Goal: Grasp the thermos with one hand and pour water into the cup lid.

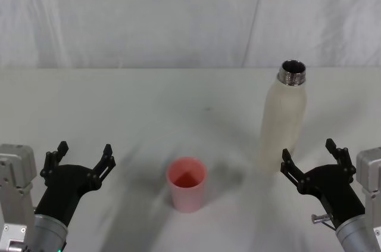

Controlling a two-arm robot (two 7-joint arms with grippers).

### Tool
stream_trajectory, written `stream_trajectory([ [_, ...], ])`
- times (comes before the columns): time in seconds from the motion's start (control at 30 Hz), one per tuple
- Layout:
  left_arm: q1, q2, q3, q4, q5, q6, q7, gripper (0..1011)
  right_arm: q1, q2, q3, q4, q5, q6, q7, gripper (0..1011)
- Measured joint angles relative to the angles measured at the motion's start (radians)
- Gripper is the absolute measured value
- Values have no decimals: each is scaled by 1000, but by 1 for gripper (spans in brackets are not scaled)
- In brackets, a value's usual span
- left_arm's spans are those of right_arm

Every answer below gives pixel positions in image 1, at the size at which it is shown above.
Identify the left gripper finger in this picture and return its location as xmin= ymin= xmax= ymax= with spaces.
xmin=39 ymin=141 xmax=70 ymax=178
xmin=88 ymin=144 xmax=116 ymax=189

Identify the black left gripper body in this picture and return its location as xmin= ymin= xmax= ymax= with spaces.
xmin=35 ymin=164 xmax=102 ymax=226

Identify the white curtain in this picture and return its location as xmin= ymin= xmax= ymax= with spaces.
xmin=0 ymin=0 xmax=381 ymax=70

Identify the cream vacuum bottle steel neck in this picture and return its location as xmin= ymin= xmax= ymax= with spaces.
xmin=258 ymin=60 xmax=308 ymax=175

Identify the thin cable with silver plug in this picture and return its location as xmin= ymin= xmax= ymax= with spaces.
xmin=311 ymin=213 xmax=339 ymax=231

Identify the pink cup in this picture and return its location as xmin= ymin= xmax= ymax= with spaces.
xmin=165 ymin=157 xmax=208 ymax=213

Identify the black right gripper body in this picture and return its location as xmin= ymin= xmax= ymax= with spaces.
xmin=298 ymin=164 xmax=366 ymax=231

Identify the white table cloth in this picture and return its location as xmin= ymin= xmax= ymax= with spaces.
xmin=0 ymin=67 xmax=381 ymax=252

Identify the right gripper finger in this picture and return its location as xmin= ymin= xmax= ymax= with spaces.
xmin=324 ymin=138 xmax=357 ymax=176
xmin=280 ymin=148 xmax=311 ymax=195

